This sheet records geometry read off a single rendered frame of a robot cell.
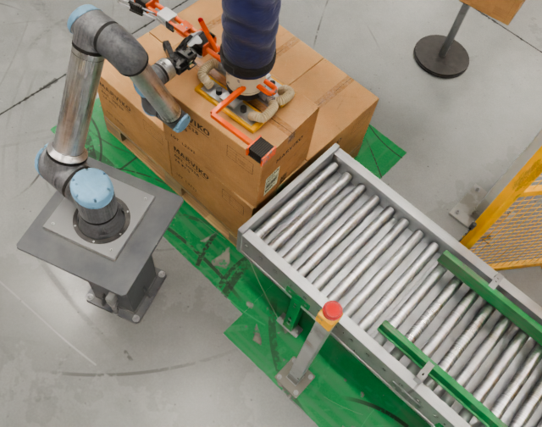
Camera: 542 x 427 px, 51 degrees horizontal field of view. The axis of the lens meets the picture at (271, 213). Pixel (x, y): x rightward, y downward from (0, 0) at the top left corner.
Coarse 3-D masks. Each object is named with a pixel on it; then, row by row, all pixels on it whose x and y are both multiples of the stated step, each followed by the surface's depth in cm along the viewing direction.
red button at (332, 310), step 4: (324, 304) 195; (328, 304) 195; (332, 304) 195; (336, 304) 195; (324, 308) 194; (328, 308) 194; (332, 308) 194; (336, 308) 194; (340, 308) 194; (324, 312) 194; (328, 312) 193; (332, 312) 194; (336, 312) 194; (340, 312) 194; (324, 316) 194; (328, 316) 193; (332, 316) 193; (336, 316) 193; (340, 316) 194; (332, 320) 194
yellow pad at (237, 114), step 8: (216, 80) 247; (200, 88) 244; (216, 88) 241; (224, 88) 246; (208, 96) 243; (216, 96) 243; (216, 104) 241; (240, 104) 241; (248, 104) 242; (224, 112) 241; (232, 112) 240; (240, 112) 240; (248, 112) 240; (240, 120) 238; (248, 120) 238; (248, 128) 237; (256, 128) 237
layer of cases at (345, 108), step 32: (160, 32) 315; (288, 32) 324; (288, 64) 313; (320, 64) 315; (128, 96) 292; (320, 96) 304; (352, 96) 306; (128, 128) 318; (160, 128) 284; (320, 128) 293; (352, 128) 306; (160, 160) 314; (192, 160) 281; (192, 192) 310; (224, 192) 278; (224, 224) 306
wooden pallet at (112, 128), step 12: (108, 120) 333; (120, 132) 333; (132, 144) 340; (360, 144) 342; (144, 156) 337; (156, 168) 334; (168, 180) 326; (180, 192) 324; (192, 204) 324; (204, 216) 322; (216, 228) 320; (228, 228) 306
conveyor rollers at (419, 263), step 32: (352, 192) 276; (320, 224) 266; (352, 224) 267; (288, 256) 256; (320, 256) 258; (352, 256) 262; (320, 288) 252; (448, 288) 256; (448, 320) 249; (480, 320) 250; (448, 352) 242; (480, 352) 243; (512, 352) 244; (480, 384) 238; (512, 384) 238
